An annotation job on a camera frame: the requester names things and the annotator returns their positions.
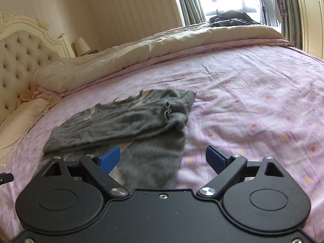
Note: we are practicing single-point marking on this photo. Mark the pile of dark clothes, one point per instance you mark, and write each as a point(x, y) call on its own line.
point(231, 18)

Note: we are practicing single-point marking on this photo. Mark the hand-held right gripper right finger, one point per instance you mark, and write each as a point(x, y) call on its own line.
point(215, 160)

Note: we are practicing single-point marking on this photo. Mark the pink patterned bed sheet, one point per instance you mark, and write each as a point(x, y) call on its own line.
point(240, 111)

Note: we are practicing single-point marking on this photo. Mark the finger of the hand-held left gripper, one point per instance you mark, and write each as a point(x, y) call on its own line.
point(5, 177)

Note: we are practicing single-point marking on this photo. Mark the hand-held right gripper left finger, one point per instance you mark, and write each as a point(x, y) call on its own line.
point(109, 159)

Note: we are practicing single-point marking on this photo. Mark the grey knit garment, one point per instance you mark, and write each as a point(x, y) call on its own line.
point(121, 129)

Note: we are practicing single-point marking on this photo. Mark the cream pillow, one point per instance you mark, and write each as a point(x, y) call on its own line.
point(20, 121)

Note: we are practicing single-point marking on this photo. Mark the cream wardrobe door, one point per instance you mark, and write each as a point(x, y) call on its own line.
point(311, 17)

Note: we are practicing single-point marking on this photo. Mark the clothes rack with hanging clothes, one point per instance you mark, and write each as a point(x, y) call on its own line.
point(270, 2)

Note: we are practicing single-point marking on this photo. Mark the cream duvet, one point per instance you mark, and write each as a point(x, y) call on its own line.
point(141, 50)

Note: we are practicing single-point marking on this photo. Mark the grey-green curtain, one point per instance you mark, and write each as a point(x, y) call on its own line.
point(188, 1)
point(291, 10)

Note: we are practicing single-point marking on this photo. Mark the cream table lamp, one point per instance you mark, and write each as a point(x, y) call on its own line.
point(82, 46)

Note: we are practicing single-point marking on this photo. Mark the cream tufted headboard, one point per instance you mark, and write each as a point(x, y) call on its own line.
point(22, 53)

